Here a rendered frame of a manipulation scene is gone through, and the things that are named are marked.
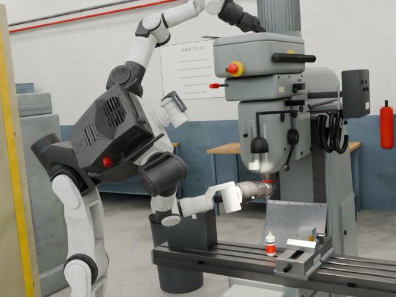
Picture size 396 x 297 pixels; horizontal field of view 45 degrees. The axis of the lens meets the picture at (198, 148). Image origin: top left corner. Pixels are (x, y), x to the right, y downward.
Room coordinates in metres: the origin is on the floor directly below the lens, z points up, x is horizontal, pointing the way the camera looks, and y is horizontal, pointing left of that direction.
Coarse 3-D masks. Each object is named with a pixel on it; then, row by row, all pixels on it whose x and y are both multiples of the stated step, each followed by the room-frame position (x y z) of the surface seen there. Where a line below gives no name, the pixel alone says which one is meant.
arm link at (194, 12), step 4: (192, 0) 2.01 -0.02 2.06; (196, 0) 2.03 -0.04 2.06; (200, 0) 2.04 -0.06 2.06; (188, 4) 2.00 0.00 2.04; (192, 4) 1.99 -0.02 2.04; (196, 4) 2.04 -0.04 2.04; (200, 4) 2.04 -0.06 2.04; (204, 4) 2.05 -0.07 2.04; (188, 8) 1.99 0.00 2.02; (192, 8) 1.99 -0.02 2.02; (196, 8) 2.04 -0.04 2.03; (200, 8) 2.05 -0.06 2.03; (204, 8) 2.06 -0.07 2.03; (192, 12) 1.99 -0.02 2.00; (196, 12) 2.02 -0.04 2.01; (192, 16) 2.01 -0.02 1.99; (196, 16) 2.02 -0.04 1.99
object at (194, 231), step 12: (192, 216) 2.23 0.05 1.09; (204, 216) 2.20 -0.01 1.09; (168, 228) 2.29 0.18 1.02; (180, 228) 2.26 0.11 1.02; (192, 228) 2.23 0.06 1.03; (204, 228) 2.20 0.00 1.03; (168, 240) 2.29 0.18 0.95; (180, 240) 2.26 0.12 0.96; (192, 240) 2.23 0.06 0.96; (204, 240) 2.20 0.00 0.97; (216, 240) 2.29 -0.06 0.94
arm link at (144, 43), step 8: (152, 16) 1.99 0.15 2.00; (144, 24) 1.98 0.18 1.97; (152, 24) 1.97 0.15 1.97; (136, 32) 1.99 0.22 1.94; (144, 32) 1.97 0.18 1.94; (136, 40) 1.98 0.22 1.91; (144, 40) 1.97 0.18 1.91; (152, 40) 1.99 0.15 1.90; (136, 48) 1.96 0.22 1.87; (144, 48) 1.96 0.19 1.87; (152, 48) 1.99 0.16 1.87; (128, 56) 1.96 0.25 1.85; (136, 56) 1.94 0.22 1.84; (144, 56) 1.95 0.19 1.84; (144, 64) 1.95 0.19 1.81
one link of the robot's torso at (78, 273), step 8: (72, 264) 1.78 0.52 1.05; (80, 264) 1.78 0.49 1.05; (64, 272) 1.79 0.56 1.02; (72, 272) 1.77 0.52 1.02; (80, 272) 1.77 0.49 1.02; (88, 272) 1.77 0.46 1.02; (72, 280) 1.77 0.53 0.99; (80, 280) 1.77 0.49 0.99; (88, 280) 1.77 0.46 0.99; (104, 280) 1.91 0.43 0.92; (72, 288) 1.77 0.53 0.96; (80, 288) 1.77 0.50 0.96; (88, 288) 1.77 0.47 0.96; (96, 288) 1.83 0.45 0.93; (104, 288) 1.91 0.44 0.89; (72, 296) 1.78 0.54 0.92; (80, 296) 1.77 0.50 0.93; (88, 296) 1.77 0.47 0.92; (96, 296) 1.90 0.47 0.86
